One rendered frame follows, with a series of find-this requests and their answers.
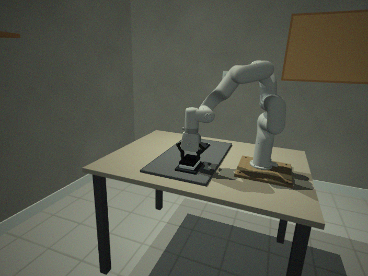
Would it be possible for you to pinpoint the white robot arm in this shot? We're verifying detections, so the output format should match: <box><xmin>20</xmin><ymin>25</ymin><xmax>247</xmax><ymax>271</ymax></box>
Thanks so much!
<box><xmin>182</xmin><ymin>60</ymin><xmax>286</xmax><ymax>170</ymax></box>

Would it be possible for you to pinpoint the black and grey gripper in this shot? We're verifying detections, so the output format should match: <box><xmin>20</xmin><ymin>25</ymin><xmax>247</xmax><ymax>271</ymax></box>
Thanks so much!
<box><xmin>176</xmin><ymin>132</ymin><xmax>205</xmax><ymax>162</ymax></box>

